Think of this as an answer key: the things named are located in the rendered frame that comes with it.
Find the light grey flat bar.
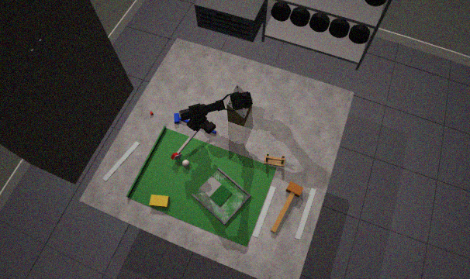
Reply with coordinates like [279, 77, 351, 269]
[295, 188, 316, 239]
[103, 141, 139, 181]
[253, 186, 276, 238]

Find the blue putter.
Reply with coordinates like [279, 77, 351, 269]
[174, 113, 216, 134]

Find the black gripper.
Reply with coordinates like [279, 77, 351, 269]
[199, 115, 216, 134]

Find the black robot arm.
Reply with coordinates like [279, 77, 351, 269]
[179, 91, 253, 131]

